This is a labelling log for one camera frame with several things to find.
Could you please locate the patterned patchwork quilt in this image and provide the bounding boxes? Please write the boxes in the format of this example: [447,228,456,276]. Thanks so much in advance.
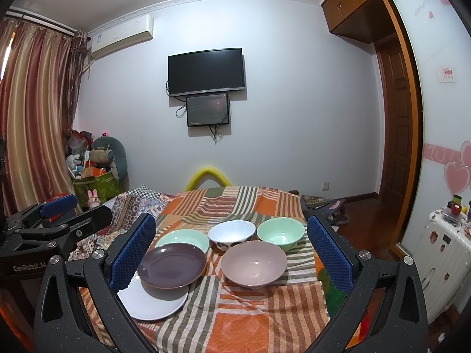
[69,185,175,261]

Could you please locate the wooden overhead cabinet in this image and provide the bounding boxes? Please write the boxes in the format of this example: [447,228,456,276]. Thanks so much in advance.
[321,0,398,44]

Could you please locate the yellow foam tube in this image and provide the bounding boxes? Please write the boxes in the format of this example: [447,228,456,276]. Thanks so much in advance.
[184,166,231,191]

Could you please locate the brown wooden door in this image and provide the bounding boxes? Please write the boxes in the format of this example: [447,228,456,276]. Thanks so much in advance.
[374,34,413,245]

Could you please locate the white plate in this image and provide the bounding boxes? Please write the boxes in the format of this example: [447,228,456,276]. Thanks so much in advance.
[117,275,189,321]

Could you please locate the black wall television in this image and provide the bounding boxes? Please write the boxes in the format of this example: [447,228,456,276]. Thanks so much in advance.
[168,48,246,97]

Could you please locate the pink bowl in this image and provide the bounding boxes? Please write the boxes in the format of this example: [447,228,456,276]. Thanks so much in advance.
[221,241,287,289]

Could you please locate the mint green bowl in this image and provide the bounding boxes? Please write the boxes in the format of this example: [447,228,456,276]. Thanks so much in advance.
[257,218,305,252]

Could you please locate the white air conditioner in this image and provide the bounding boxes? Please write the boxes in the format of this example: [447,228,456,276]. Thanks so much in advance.
[91,14,154,59]

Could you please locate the mint green plate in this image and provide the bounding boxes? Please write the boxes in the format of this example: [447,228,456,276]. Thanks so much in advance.
[156,229,209,253]

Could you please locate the striped red curtain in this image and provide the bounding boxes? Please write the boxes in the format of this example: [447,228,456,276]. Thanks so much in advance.
[1,18,88,215]

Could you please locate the grey plush toy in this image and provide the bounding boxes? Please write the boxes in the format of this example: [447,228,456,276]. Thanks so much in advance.
[89,136,128,182]

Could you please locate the dark purple plate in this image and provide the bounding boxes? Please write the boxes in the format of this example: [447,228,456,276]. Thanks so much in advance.
[137,243,206,290]

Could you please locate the dark bag on floor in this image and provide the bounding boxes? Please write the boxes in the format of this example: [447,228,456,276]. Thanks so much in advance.
[300,195,350,226]

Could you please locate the pink bunny toy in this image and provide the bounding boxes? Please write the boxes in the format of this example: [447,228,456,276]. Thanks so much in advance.
[87,189,101,209]

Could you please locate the green cardboard box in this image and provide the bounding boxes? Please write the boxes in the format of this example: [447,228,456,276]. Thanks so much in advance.
[73,172,125,208]

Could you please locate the small black wall monitor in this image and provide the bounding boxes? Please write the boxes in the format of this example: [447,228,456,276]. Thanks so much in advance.
[186,93,230,128]

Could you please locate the striped orange patchwork tablecloth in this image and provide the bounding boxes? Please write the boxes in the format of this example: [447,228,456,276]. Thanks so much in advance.
[138,187,346,352]

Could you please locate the white bowl black dots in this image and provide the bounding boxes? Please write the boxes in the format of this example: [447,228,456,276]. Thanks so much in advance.
[208,220,256,252]

